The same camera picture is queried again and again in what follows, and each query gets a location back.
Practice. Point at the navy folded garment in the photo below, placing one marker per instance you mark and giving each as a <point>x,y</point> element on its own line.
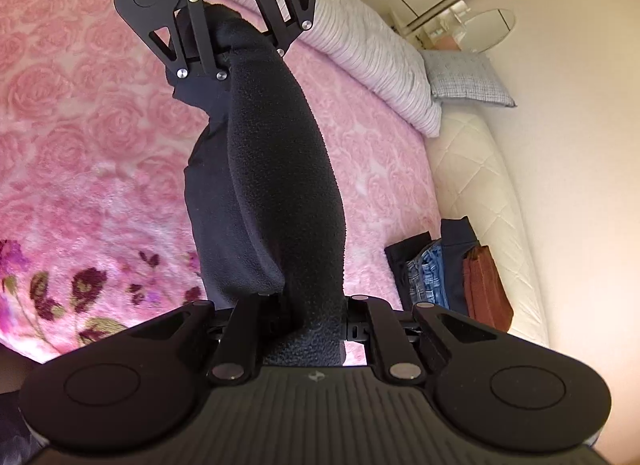
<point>455,255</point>

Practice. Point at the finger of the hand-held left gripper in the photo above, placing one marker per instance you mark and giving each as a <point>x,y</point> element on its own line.
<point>265,5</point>
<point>202,37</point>

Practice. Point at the grey checked pillow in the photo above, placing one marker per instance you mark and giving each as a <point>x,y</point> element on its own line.
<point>470,77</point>

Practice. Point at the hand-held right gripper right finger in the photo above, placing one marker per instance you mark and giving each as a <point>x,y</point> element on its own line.
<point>375,317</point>

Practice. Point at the folded blue jeans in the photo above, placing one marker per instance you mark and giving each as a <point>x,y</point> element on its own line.
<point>425,275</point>

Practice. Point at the dark navy garment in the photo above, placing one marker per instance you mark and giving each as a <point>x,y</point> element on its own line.
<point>280,170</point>

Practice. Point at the rust brown folded garment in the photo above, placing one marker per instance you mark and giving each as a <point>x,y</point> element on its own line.
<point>487,290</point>

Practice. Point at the pink rose blanket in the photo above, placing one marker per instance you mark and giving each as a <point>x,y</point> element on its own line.
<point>75,120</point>

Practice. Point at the white ribbed quilt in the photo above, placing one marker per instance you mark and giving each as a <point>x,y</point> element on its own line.
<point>370,55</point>

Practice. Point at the round mirror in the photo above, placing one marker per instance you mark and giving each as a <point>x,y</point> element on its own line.
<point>492,27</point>

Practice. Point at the pink box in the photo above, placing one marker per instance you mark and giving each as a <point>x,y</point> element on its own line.
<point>444,42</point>

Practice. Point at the black folded garment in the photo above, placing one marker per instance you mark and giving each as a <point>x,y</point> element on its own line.
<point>397,265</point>

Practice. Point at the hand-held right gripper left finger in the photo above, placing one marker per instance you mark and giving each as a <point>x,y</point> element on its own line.
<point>250,315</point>

